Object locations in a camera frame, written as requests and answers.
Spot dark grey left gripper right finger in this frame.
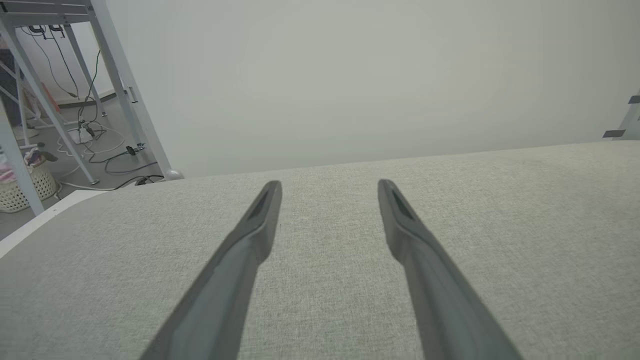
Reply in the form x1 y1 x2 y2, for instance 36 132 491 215
376 178 524 360

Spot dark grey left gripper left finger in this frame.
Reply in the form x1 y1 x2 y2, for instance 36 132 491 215
139 180 284 360

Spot grey fabric work surface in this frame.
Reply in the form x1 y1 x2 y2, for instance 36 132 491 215
0 141 640 360

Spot white table edge board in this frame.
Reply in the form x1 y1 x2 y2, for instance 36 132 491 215
0 189 110 258

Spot white power strip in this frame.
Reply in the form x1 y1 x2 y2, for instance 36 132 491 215
67 127 95 145

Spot white wicker laundry basket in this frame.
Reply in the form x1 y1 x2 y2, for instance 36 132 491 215
0 159 58 214

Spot clothes pile in basket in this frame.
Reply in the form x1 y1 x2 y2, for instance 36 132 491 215
0 147 58 183

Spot metal leg with black tape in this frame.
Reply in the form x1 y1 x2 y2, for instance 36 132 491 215
602 90 640 142

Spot black floor cable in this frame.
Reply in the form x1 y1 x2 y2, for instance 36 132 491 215
60 142 167 192

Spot white floor cable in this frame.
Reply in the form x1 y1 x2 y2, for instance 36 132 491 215
55 122 127 180

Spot grey metal frame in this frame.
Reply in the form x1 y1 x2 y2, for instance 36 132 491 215
0 0 173 218

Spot black hanging cable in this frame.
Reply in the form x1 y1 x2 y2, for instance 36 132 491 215
20 25 81 99

